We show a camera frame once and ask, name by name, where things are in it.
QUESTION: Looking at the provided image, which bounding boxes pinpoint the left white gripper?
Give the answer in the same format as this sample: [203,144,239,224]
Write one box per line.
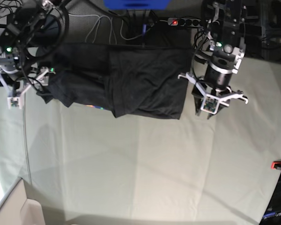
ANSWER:
[177,72,249,120]

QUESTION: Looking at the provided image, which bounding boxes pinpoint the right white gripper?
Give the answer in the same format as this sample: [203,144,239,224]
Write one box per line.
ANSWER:
[0,67,55,100]

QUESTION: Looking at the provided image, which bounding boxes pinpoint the dark grey t-shirt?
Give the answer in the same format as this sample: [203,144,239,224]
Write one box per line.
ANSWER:
[42,43,192,120]

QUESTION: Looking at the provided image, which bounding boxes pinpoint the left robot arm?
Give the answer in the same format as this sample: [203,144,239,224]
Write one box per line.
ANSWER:
[178,0,249,118]

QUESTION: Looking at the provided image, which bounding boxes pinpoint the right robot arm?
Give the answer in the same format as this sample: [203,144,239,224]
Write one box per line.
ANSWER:
[0,0,69,88]

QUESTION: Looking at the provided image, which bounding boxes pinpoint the black power strip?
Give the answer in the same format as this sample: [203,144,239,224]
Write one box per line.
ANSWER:
[167,17,204,28]

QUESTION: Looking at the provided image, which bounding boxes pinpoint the blue plastic bin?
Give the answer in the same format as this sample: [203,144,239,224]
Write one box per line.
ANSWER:
[104,0,170,10]

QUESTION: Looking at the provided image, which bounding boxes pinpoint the light green tablecloth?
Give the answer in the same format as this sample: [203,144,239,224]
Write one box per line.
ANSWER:
[0,58,281,225]

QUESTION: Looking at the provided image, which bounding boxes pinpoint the beige cardboard box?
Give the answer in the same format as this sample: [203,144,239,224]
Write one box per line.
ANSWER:
[0,178,45,225]

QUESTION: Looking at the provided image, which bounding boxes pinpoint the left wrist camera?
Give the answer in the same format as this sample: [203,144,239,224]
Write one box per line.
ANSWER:
[200,96,220,115]

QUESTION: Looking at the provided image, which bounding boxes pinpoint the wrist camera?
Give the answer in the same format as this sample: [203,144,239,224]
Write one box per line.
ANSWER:
[200,96,220,115]
[7,97,22,109]

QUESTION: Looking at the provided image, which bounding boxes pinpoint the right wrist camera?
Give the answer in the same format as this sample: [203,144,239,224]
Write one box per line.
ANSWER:
[7,97,22,109]

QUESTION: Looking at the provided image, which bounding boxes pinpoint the white cables on floor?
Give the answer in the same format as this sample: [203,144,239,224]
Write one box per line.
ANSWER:
[67,13,143,45]

